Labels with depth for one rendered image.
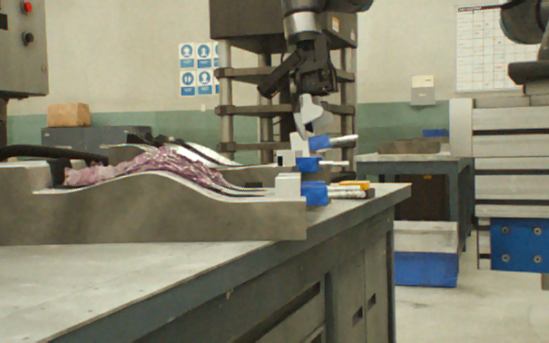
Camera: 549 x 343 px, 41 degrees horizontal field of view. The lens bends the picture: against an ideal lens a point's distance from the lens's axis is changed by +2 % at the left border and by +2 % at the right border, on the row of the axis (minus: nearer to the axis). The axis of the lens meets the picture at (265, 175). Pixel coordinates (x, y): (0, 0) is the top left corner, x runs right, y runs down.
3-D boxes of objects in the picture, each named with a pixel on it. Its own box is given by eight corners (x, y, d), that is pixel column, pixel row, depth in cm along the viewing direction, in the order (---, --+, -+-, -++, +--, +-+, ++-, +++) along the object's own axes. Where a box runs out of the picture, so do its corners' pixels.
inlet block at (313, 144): (362, 151, 143) (358, 125, 144) (356, 150, 139) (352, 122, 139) (300, 161, 148) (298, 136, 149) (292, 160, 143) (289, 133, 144)
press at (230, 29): (367, 235, 680) (365, 14, 669) (330, 263, 534) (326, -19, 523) (272, 233, 709) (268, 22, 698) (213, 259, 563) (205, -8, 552)
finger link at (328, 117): (335, 140, 146) (327, 95, 145) (308, 145, 148) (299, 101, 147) (338, 139, 149) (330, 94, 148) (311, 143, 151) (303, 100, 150)
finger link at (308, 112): (322, 131, 138) (320, 87, 141) (293, 136, 140) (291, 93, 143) (327, 136, 141) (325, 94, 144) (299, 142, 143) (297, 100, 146)
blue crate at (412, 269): (459, 276, 477) (459, 242, 476) (455, 289, 438) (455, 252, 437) (367, 272, 496) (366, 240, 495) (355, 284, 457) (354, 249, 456)
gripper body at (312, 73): (328, 88, 140) (322, 28, 142) (288, 96, 143) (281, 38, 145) (339, 95, 147) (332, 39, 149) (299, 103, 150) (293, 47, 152)
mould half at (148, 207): (306, 218, 124) (305, 154, 124) (306, 240, 98) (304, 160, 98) (19, 224, 127) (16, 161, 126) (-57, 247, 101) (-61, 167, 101)
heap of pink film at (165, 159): (236, 187, 121) (235, 141, 121) (224, 196, 103) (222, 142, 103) (83, 191, 123) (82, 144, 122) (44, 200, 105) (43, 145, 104)
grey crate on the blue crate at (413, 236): (459, 244, 476) (458, 221, 475) (455, 254, 437) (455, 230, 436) (366, 241, 495) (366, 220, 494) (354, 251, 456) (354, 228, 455)
